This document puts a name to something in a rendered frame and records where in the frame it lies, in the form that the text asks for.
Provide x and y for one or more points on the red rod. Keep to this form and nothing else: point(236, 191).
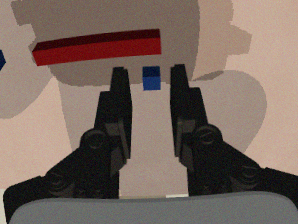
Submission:
point(98, 46)

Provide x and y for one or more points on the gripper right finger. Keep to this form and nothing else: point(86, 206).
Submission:
point(218, 167)

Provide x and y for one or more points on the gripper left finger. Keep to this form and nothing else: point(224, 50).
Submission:
point(102, 152)

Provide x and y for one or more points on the small blue block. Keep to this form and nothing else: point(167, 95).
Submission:
point(151, 78)
point(2, 60)

